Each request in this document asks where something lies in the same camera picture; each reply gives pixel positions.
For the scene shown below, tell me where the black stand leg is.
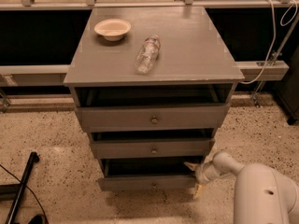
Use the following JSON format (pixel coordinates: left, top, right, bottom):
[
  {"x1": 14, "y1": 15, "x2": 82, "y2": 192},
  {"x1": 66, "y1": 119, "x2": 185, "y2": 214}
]
[{"x1": 0, "y1": 152, "x2": 39, "y2": 224}]

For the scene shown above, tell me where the dark cabinet at right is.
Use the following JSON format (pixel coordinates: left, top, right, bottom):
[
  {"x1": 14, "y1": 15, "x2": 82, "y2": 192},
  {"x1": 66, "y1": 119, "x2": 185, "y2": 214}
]
[{"x1": 274, "y1": 48, "x2": 299, "y2": 125}]

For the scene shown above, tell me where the grey bottom drawer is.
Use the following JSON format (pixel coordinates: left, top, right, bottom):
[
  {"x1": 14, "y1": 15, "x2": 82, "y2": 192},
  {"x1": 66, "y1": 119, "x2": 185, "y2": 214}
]
[{"x1": 98, "y1": 156, "x2": 203, "y2": 191}]

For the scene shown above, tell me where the clear plastic water bottle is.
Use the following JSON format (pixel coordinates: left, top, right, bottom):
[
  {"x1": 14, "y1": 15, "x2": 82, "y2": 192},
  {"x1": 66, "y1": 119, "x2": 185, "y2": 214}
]
[{"x1": 135, "y1": 35, "x2": 161, "y2": 75}]

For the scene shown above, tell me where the black shoe tip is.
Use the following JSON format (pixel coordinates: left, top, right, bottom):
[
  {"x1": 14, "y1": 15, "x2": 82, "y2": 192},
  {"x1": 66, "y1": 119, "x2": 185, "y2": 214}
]
[{"x1": 28, "y1": 215, "x2": 48, "y2": 224}]

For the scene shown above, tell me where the grey top drawer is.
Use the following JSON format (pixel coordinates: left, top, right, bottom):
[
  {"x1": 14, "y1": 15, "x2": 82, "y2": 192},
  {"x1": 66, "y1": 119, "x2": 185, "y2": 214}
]
[{"x1": 75, "y1": 105, "x2": 230, "y2": 133}]

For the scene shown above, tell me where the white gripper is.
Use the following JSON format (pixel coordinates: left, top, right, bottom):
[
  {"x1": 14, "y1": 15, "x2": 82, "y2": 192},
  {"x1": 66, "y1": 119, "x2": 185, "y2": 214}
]
[{"x1": 184, "y1": 161, "x2": 220, "y2": 199}]

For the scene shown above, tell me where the white paper bowl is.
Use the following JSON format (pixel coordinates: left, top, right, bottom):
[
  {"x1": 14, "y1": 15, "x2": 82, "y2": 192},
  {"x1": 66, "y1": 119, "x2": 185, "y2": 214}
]
[{"x1": 94, "y1": 19, "x2": 131, "y2": 41}]

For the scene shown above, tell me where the grey drawer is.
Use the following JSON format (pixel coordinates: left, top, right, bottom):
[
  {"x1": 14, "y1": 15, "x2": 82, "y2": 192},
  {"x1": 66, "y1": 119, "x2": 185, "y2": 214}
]
[
  {"x1": 90, "y1": 138, "x2": 215, "y2": 159},
  {"x1": 75, "y1": 105, "x2": 230, "y2": 133},
  {"x1": 98, "y1": 156, "x2": 203, "y2": 191}
]

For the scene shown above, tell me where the metal railing frame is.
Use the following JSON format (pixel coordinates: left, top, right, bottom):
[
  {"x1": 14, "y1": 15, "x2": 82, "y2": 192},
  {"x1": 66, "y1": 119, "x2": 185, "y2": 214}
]
[{"x1": 0, "y1": 0, "x2": 299, "y2": 114}]

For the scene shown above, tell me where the black floor cable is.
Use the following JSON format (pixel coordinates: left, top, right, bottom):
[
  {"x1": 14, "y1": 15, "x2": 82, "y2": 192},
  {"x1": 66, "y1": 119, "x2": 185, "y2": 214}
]
[{"x1": 0, "y1": 163, "x2": 50, "y2": 224}]

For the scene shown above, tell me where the grey wooden drawer cabinet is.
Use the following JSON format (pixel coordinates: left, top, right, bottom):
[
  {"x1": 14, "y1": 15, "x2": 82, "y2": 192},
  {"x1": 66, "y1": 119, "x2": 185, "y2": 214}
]
[{"x1": 64, "y1": 6, "x2": 246, "y2": 181}]

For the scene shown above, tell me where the grey middle drawer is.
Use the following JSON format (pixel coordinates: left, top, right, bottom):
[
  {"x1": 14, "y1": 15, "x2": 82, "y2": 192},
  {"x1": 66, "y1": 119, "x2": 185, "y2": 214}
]
[{"x1": 90, "y1": 138, "x2": 215, "y2": 159}]

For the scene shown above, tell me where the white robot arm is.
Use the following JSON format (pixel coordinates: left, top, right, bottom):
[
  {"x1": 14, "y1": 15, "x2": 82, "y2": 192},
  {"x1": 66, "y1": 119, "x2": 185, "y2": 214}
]
[{"x1": 185, "y1": 151, "x2": 299, "y2": 224}]

